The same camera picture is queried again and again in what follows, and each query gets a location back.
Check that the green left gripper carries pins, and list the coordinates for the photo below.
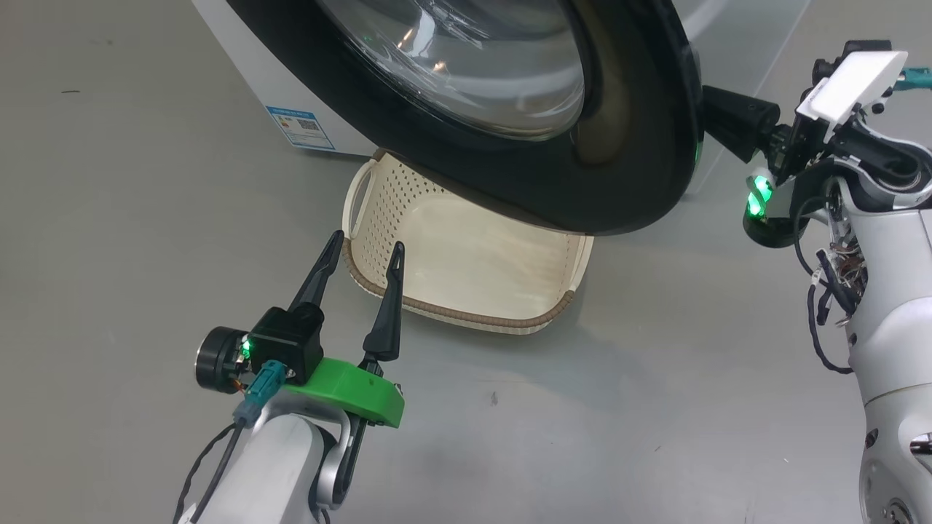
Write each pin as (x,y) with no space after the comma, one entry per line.
(357,389)

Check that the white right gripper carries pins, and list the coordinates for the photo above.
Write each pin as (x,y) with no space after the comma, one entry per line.
(852,84)

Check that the black round glass washer door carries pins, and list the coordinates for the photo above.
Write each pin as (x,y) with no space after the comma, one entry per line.
(626,145)

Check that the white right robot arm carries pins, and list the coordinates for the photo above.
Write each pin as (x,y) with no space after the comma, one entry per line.
(895,291)

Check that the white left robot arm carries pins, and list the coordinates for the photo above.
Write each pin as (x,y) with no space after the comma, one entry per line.
(277,466)

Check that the cream perforated plastic laundry basket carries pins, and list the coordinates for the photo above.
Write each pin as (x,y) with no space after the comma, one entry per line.
(473,269)

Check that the white front-load washing machine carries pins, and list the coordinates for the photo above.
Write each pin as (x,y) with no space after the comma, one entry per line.
(240,65)

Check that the blue energy label sticker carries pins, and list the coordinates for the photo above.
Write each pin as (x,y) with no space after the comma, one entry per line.
(300,128)

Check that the teal right camera connector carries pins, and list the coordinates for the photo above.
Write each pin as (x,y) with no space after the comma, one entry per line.
(917,78)

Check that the teal camera connector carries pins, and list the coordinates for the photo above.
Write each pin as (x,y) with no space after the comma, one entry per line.
(917,78)
(261,389)

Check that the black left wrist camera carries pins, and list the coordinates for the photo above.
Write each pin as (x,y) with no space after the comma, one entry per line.
(287,338)

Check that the teal left camera connector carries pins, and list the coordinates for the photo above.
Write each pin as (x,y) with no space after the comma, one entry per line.
(261,389)

